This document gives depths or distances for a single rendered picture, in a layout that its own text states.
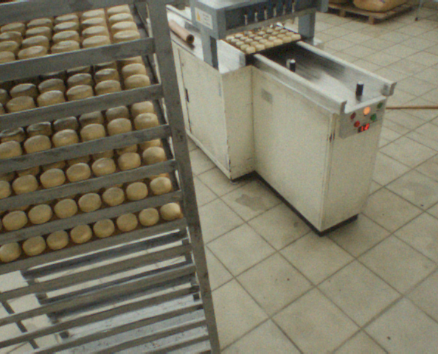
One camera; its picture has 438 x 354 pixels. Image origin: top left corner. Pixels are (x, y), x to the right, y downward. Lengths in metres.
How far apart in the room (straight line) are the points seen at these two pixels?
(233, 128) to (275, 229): 0.66
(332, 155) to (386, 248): 0.70
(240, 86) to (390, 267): 1.29
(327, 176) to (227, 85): 0.76
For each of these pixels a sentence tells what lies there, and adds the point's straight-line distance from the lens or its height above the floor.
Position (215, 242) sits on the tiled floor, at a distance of 2.39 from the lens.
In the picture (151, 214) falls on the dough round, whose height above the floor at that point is 1.06.
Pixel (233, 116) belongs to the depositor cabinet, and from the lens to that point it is 2.43.
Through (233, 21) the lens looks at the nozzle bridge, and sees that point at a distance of 2.33.
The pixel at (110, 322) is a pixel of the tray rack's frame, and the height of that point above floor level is 0.15.
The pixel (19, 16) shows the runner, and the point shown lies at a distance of 0.76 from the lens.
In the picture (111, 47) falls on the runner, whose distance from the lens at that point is 0.77.
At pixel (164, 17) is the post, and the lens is 0.73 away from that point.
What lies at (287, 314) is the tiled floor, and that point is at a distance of 2.09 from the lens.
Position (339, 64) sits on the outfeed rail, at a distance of 2.23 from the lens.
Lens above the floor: 1.75
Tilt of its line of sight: 38 degrees down
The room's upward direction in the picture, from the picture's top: 6 degrees counter-clockwise
